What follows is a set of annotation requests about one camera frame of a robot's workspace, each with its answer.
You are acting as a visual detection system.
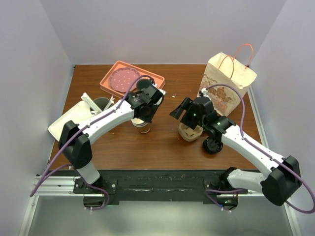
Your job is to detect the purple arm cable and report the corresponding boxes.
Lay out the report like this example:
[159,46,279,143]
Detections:
[204,84,315,214]
[30,75,154,198]

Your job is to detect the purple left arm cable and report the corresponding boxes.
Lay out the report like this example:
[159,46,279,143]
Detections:
[30,75,154,198]

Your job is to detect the brown paper coffee cup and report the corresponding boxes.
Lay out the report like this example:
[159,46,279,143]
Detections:
[131,118,151,134]

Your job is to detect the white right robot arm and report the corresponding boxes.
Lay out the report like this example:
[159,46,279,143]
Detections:
[170,96,301,206]

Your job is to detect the aluminium frame rail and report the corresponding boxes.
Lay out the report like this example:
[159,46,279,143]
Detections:
[18,176,103,236]

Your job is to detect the black mounting base plate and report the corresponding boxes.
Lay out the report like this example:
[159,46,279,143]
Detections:
[73,169,249,206]

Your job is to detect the cream paper gift bag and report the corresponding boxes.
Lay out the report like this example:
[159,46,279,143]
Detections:
[199,43,257,116]

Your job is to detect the white rectangular plate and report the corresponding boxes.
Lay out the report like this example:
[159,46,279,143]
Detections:
[48,100,97,143]

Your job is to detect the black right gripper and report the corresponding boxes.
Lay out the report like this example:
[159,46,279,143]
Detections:
[169,97,205,129]

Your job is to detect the salmon pink serving tray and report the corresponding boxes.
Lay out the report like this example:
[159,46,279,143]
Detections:
[99,61,165,98]

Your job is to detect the grey cylindrical utensil holder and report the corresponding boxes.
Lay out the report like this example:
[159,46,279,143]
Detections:
[94,97,112,111]

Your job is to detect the pink polka dot plate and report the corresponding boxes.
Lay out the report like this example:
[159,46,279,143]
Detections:
[109,67,140,93]

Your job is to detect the beige pulp cup carrier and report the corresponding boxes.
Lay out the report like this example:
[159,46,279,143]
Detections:
[178,123,203,142]

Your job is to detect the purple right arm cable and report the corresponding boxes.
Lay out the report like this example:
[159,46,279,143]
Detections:
[204,84,315,214]

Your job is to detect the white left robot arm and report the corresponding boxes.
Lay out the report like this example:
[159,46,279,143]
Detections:
[59,85,166,193]

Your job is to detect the dark green mug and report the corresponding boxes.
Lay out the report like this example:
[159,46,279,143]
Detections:
[136,79,154,90]

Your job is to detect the black plastic cup lid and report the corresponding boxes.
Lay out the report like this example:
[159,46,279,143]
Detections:
[202,137,223,154]

